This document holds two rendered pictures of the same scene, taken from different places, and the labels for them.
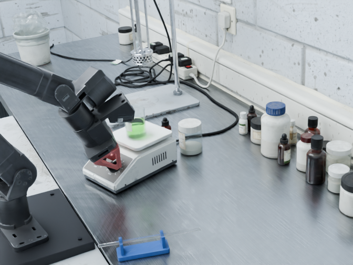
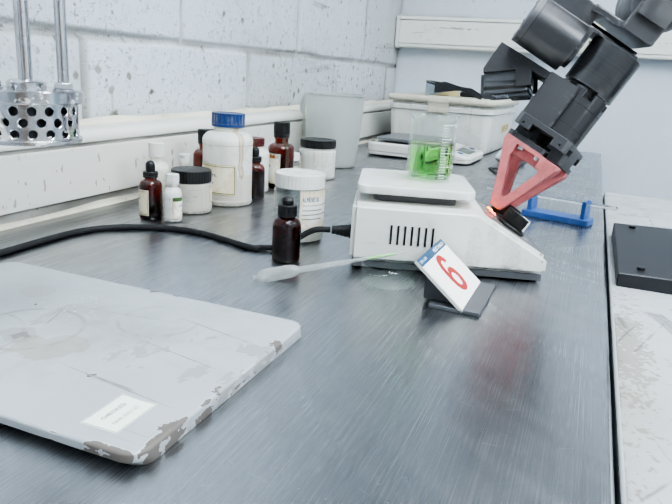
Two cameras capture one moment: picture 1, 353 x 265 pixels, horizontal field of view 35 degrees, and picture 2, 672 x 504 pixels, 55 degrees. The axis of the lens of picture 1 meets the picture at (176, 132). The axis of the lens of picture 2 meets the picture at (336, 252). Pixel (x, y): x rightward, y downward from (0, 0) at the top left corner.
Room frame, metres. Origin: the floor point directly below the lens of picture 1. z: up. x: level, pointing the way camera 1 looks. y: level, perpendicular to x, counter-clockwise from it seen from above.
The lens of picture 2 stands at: (1.79, 0.53, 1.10)
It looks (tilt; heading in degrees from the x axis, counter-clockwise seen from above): 16 degrees down; 226
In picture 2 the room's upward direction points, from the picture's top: 4 degrees clockwise
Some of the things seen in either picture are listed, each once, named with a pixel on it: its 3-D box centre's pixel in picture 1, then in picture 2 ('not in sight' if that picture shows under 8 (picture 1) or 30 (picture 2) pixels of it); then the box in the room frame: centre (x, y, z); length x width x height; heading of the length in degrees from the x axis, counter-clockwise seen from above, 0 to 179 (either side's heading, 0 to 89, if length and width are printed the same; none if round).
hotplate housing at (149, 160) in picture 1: (133, 154); (434, 223); (1.23, 0.11, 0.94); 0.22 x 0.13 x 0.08; 132
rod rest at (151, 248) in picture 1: (142, 244); (558, 208); (0.90, 0.08, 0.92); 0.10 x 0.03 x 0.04; 99
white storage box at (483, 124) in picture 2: not in sight; (454, 121); (0.20, -0.63, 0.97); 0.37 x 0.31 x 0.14; 21
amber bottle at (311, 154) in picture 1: (316, 159); (280, 155); (1.12, -0.31, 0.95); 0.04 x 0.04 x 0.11
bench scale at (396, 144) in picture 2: not in sight; (426, 148); (0.51, -0.49, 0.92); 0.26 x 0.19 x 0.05; 113
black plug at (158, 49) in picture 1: (159, 50); not in sight; (2.05, 0.04, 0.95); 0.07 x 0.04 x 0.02; 115
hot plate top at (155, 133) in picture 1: (139, 134); (414, 183); (1.25, 0.09, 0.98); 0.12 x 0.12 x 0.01; 42
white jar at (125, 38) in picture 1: (125, 35); not in sight; (2.36, 0.18, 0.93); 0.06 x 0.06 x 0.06
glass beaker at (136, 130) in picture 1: (135, 121); (429, 145); (1.24, 0.10, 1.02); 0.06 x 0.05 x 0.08; 173
